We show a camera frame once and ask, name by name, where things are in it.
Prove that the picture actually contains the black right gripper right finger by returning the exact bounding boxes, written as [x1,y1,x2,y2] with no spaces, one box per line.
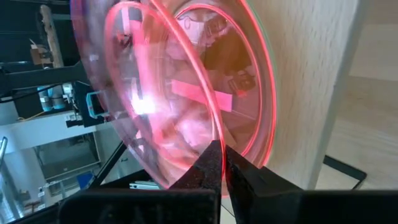
[226,145,398,224]

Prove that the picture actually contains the wooden shelf with black frame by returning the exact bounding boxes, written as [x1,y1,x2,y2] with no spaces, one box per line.
[242,0,368,191]

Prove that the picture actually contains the clear pink plastic plate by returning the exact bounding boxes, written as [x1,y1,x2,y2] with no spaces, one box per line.
[70,0,226,191]
[174,2,278,170]

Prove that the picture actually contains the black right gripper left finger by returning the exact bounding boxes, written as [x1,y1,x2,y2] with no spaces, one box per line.
[58,139,223,224]

